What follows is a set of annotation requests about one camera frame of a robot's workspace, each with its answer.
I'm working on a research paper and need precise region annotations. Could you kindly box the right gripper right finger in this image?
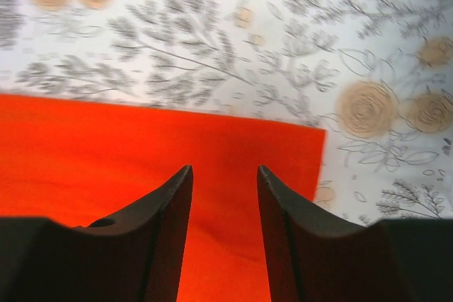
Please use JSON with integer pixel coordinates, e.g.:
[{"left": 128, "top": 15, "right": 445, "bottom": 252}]
[{"left": 257, "top": 166, "right": 452, "bottom": 301}]

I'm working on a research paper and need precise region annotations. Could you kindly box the floral table mat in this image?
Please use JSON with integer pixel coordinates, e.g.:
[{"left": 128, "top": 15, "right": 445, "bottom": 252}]
[{"left": 1, "top": 0, "right": 452, "bottom": 225}]

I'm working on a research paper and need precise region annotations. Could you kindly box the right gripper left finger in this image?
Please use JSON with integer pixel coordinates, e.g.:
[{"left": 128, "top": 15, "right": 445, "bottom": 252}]
[{"left": 1, "top": 165, "right": 193, "bottom": 301}]

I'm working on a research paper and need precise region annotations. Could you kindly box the orange t-shirt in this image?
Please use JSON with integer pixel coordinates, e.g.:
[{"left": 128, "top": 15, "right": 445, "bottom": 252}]
[{"left": 1, "top": 95, "right": 326, "bottom": 301}]

